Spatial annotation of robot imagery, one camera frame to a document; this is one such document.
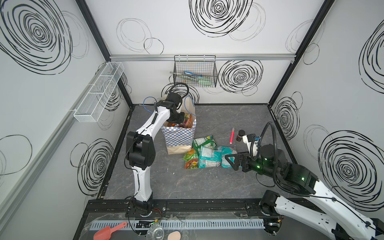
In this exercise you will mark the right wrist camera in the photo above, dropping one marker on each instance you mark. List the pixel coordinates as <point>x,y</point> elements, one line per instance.
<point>252,142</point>

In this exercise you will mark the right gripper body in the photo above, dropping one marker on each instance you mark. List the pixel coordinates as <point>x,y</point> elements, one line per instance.
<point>244,162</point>

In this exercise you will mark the green red snack bag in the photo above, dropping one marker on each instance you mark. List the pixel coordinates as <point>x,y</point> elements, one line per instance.
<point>191,159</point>

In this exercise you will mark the tongs in basket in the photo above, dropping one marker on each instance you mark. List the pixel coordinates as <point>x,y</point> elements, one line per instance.
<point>188,76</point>

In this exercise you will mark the grey slotted cable duct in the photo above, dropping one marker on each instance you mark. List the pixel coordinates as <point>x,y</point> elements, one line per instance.
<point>212,224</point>

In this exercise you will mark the teal mint snack bag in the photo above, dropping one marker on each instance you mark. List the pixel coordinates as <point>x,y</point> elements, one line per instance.
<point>225,151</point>

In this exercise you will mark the red plastic scoop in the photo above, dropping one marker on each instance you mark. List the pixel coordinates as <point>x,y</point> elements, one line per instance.
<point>106,233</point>

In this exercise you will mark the small dark spice bottle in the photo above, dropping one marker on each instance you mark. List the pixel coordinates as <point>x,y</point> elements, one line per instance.
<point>240,135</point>

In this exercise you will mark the pink marker pen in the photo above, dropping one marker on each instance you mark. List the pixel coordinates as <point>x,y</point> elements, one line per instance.
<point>232,136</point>

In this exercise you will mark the black wire wall basket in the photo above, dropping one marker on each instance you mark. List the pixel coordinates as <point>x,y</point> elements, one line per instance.
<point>198,64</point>

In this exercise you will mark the green white snack bag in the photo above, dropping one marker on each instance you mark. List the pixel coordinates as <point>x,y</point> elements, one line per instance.
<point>208,142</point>

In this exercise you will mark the orange snack in bag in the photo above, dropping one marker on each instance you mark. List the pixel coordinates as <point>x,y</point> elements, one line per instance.
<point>186,120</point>

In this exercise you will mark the blue checkered paper bag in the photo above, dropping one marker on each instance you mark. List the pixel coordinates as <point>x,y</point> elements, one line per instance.
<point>178,140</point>

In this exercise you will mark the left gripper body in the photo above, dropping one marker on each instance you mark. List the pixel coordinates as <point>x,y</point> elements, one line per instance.
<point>179,118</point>

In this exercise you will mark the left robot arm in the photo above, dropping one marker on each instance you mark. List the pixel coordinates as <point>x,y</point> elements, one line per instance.
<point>140,151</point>

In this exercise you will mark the clear wall shelf tray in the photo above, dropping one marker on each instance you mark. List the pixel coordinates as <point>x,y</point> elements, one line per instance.
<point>103,94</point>

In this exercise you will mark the clear glass bowl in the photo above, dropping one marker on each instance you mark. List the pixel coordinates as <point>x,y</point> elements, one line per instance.
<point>155,232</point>

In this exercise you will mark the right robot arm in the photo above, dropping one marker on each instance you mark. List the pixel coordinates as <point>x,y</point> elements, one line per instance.
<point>336,219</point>

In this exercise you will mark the beige round sponge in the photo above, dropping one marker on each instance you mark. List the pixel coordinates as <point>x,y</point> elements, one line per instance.
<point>176,235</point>

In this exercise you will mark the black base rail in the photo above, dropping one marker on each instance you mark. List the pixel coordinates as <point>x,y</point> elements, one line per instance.
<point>165,208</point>

